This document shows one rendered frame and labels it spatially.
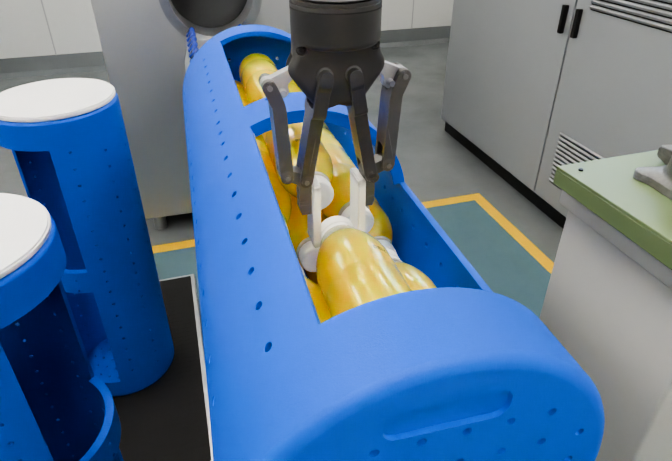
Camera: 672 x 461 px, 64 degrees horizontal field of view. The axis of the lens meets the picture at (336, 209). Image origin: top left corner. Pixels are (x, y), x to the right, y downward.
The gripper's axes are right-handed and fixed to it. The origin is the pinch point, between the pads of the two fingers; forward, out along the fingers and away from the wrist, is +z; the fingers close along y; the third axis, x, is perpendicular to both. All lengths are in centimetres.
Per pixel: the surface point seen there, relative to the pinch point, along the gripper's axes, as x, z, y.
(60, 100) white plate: -86, 15, 42
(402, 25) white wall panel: -493, 99, -207
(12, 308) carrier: -19.4, 20.5, 39.5
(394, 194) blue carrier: -17.0, 9.7, -13.2
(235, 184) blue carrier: -4.8, -1.6, 9.3
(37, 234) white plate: -28.0, 14.8, 36.4
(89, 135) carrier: -78, 21, 36
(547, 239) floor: -133, 118, -142
